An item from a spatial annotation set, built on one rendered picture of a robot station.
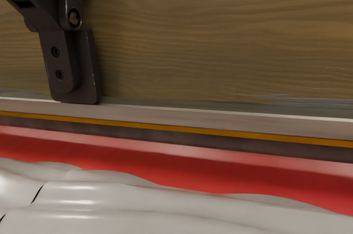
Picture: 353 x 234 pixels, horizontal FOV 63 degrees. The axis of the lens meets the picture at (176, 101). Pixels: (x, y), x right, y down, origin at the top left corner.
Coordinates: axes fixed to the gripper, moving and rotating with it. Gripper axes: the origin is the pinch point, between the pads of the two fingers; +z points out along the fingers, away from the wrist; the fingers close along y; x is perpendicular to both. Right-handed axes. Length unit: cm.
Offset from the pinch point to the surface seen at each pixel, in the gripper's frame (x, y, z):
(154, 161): 4.0, 1.5, 6.0
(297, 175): 12.1, 0.9, 5.9
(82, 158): -0.7, 2.3, 6.0
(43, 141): -5.4, 0.8, 6.0
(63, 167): -1.1, 3.6, 5.9
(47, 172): -1.3, 4.7, 5.6
